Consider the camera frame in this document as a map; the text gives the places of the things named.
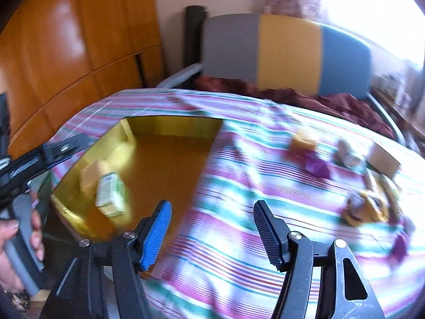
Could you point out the wooden side table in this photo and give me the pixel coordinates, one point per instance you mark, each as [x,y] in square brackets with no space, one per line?
[410,126]

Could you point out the person's left forearm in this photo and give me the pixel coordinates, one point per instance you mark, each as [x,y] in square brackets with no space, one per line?
[18,300]

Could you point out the yellow sponge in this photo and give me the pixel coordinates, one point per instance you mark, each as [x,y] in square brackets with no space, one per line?
[302,142]

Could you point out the black rolled mat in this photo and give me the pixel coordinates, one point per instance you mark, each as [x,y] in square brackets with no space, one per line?
[194,33]

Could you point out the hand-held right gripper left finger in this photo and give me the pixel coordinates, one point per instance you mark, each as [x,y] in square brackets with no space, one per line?
[158,236]

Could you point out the striped tablecloth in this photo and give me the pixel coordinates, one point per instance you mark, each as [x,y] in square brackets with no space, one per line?
[232,206]

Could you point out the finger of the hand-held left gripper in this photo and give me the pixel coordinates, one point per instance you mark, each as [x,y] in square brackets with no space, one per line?
[64,147]

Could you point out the rolled white cloth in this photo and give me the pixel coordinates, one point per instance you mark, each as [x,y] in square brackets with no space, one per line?
[348,153]

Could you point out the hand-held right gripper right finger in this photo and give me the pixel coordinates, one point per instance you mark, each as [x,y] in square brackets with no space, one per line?
[269,236]

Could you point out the grey yellow blue chair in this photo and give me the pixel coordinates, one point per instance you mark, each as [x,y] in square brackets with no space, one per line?
[289,53]

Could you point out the person's left hand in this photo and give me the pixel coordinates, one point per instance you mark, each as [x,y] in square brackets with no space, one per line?
[8,265]

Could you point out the maroon blanket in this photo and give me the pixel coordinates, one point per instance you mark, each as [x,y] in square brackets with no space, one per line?
[298,99]

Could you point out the green white carton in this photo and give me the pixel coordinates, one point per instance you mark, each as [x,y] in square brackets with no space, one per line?
[111,194]

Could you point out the white cardboard box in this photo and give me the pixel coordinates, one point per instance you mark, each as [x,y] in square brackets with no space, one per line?
[383,159]

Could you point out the wooden wardrobe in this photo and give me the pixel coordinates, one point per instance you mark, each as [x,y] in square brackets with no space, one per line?
[66,40]

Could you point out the golden cardboard box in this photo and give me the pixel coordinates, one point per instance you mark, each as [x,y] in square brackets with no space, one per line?
[166,159]

